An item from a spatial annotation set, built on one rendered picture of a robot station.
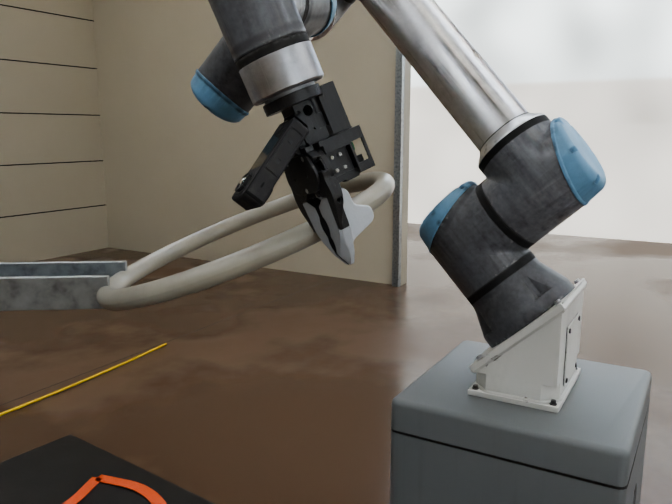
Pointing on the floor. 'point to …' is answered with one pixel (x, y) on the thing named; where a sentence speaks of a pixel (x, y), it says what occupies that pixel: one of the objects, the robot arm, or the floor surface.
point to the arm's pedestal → (519, 439)
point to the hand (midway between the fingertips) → (341, 257)
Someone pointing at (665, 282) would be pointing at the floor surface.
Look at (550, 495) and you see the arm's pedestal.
